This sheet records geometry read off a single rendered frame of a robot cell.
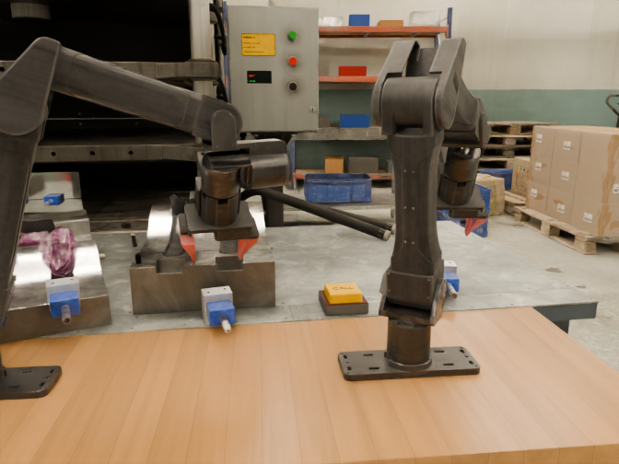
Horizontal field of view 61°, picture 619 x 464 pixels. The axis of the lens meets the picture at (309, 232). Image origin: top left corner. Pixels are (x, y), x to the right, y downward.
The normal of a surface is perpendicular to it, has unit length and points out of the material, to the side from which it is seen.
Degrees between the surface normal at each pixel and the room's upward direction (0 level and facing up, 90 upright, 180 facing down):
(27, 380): 0
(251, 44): 90
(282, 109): 90
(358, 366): 0
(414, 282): 100
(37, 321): 90
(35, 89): 90
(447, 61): 43
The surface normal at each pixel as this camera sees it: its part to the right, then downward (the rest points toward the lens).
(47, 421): 0.00, -0.97
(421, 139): -0.48, 0.38
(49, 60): 0.37, 0.23
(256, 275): 0.15, 0.25
